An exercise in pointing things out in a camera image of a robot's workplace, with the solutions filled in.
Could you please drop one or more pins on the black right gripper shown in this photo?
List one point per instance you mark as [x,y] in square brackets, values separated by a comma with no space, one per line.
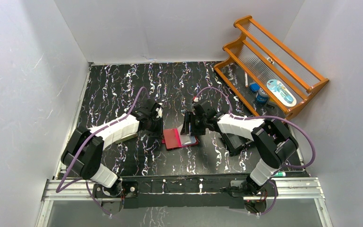
[189,117]

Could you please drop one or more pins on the orange wooden shelf rack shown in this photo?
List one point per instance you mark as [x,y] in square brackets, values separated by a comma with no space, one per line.
[264,57]

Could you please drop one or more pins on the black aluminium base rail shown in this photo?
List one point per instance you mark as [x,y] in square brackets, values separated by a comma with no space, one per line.
[219,190]

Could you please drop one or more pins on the red card holder wallet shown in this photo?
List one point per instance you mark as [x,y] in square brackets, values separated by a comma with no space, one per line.
[173,139]

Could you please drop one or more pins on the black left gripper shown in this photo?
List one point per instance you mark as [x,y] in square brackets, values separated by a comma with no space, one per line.
[154,124]

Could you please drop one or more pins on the beige rectangular remote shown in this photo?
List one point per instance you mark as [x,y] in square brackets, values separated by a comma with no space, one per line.
[126,138]

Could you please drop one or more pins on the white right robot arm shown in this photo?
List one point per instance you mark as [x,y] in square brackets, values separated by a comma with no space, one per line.
[272,139]

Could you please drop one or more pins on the green white marker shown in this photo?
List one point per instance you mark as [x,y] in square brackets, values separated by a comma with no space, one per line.
[279,174]

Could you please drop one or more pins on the white pen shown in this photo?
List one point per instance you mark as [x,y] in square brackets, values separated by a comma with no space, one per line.
[246,79]

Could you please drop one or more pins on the black plastic card box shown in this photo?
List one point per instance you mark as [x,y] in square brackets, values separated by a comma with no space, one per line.
[235,144]

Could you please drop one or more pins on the small blue block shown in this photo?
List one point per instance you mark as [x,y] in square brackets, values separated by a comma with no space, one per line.
[254,87]

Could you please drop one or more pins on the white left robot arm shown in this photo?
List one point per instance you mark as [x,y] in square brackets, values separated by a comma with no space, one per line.
[83,152]

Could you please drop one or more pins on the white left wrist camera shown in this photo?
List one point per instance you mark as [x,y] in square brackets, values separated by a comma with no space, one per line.
[159,112]

